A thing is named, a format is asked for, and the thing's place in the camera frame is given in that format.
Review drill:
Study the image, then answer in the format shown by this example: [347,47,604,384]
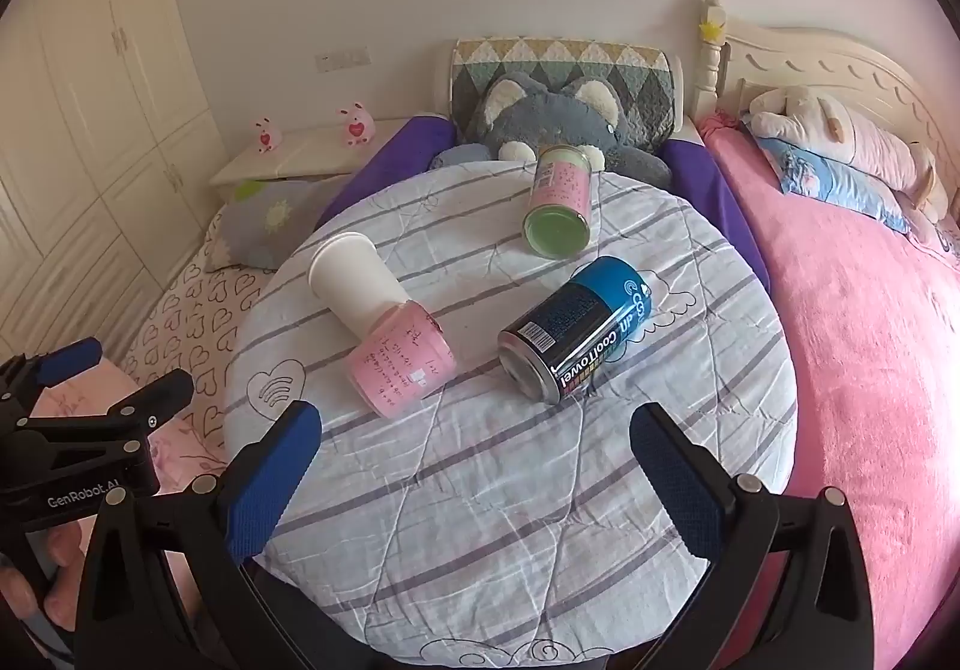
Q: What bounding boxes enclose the diamond patterned cushion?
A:
[448,37,680,149]

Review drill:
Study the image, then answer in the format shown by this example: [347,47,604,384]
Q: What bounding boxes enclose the grey plush cat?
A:
[429,76,674,191]

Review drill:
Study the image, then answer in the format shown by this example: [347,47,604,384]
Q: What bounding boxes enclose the light blue printed pillow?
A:
[754,133,912,234]

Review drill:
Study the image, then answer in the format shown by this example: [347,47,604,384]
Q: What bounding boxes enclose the blue and black can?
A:
[498,256,653,405]

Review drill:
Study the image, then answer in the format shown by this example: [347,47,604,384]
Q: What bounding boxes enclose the grey flower print pillow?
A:
[204,178,346,272]

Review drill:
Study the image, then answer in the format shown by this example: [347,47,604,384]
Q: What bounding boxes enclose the purple sheet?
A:
[311,115,767,285]

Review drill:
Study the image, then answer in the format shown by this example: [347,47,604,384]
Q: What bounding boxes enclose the cream wardrobe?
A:
[0,0,226,371]

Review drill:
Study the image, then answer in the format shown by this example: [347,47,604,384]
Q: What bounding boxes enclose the white and pink plush toy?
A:
[750,86,950,221]

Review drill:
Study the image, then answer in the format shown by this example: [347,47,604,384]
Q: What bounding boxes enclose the pink fleece blanket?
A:
[697,115,960,670]

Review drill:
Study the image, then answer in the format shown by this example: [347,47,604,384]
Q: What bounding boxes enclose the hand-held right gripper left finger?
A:
[75,400,368,670]

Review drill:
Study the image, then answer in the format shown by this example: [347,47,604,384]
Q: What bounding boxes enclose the heart print bed sheet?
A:
[120,242,282,461]

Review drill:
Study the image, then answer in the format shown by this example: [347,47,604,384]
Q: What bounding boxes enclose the green and pink cup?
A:
[523,145,593,258]

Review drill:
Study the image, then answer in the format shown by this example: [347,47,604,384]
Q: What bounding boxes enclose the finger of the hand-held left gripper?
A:
[13,368,194,450]
[0,337,104,425]

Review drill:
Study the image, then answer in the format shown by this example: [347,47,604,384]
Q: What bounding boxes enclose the white and pink cup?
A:
[309,231,458,420]

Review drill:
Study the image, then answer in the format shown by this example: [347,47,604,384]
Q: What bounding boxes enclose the pink floral cloth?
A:
[30,362,230,491]

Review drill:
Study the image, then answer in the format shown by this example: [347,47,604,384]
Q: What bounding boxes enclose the person's left hand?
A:
[0,524,92,641]

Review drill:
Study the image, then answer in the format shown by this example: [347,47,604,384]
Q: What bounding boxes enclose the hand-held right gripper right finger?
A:
[592,402,875,670]

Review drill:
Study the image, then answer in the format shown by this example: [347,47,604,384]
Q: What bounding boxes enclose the cream carved bed headboard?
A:
[694,0,960,206]

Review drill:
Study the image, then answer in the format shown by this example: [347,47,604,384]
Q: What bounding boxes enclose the white nightstand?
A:
[208,116,410,198]

